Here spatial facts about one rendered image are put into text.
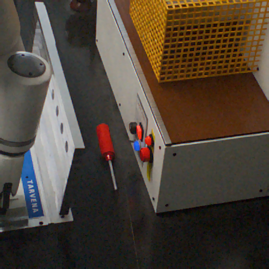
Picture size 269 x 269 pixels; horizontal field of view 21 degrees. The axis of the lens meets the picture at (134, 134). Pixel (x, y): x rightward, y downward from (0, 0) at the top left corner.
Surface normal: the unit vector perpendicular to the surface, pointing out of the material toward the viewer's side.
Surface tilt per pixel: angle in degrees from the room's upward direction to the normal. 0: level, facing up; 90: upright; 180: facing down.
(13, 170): 84
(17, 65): 11
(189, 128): 0
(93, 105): 0
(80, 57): 0
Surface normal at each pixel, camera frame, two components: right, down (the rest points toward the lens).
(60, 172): 0.22, -0.73
